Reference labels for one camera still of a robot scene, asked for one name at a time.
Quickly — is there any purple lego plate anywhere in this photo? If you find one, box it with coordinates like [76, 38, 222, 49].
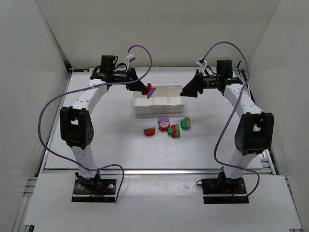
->
[146, 87, 156, 99]

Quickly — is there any red green watermelon lego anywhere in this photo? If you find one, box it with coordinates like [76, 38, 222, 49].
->
[143, 127, 156, 137]

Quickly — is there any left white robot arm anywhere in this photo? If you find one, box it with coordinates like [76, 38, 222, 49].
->
[60, 54, 147, 193]

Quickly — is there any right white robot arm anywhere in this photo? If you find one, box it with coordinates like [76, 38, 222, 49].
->
[180, 60, 274, 195]

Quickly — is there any white divided plastic container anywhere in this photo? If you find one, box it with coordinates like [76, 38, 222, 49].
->
[133, 85, 186, 115]

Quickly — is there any green purple round lego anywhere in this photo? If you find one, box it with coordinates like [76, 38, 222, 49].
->
[180, 117, 191, 131]

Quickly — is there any purple rounded lego brick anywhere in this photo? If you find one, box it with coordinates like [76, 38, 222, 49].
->
[157, 116, 169, 124]

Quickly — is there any green red lego stack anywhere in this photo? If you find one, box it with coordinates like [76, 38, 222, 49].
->
[167, 124, 181, 138]

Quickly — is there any red flower lego brick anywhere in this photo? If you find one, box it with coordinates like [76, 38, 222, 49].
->
[158, 121, 171, 131]

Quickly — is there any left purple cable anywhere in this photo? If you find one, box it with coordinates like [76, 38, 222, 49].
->
[38, 45, 153, 203]

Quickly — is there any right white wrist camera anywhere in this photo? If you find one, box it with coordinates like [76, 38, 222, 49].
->
[196, 58, 207, 67]

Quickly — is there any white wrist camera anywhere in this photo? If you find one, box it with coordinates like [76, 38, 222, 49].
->
[196, 58, 207, 67]
[125, 54, 136, 64]

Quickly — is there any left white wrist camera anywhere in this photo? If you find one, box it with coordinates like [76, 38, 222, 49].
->
[125, 54, 136, 64]

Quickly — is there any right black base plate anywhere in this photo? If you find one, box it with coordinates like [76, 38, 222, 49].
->
[196, 178, 249, 204]

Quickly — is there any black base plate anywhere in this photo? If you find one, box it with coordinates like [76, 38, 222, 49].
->
[196, 178, 249, 204]
[71, 177, 117, 203]

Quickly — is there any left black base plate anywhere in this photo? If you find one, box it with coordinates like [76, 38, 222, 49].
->
[71, 177, 117, 203]

